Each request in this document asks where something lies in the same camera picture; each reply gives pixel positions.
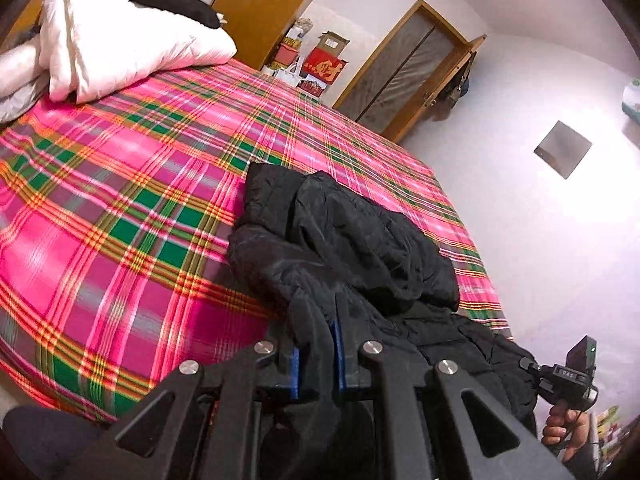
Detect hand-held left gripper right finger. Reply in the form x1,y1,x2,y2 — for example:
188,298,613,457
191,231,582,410
332,322,576,480

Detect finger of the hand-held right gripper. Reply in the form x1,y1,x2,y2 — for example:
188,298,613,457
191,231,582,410
519,357,544,387

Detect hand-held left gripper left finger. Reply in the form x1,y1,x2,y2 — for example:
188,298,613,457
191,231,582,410
114,332,301,480

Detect black hooded puffer jacket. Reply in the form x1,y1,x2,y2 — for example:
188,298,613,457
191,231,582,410
227,162,543,480

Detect person's right forearm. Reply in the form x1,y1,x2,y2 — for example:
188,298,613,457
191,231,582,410
561,430,617,480

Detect person's right hand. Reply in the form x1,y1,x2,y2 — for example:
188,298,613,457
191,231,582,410
542,403,594,461

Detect bed with pink plaid sheet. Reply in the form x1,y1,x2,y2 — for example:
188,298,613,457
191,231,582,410
0,57,514,422

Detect photo printed box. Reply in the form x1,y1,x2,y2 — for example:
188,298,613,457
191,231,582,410
297,75,329,97

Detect white green packet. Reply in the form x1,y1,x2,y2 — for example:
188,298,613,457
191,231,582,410
621,77,640,117

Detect hanging dark bag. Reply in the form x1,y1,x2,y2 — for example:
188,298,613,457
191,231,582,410
432,55,474,122

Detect wooden door with grey panels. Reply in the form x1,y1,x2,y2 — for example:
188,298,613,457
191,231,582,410
332,0,489,144

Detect white handbag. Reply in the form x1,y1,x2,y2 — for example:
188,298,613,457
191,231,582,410
272,57,304,87

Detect red gift box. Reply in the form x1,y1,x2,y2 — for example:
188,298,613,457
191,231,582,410
303,49,349,87

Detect open cardboard box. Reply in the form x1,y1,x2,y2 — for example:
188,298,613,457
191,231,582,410
317,31,351,57

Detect wooden wardrobe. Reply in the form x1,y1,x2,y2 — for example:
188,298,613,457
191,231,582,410
210,0,347,72

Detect white folded duvet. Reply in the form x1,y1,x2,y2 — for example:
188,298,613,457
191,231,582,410
40,0,238,106

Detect black cloth on duvet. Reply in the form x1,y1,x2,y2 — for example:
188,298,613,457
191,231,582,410
102,0,224,30

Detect pale pink folded blanket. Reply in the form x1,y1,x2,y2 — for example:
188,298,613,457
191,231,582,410
0,42,52,124

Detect grey wall panel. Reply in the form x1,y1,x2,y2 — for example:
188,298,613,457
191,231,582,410
533,120,594,180

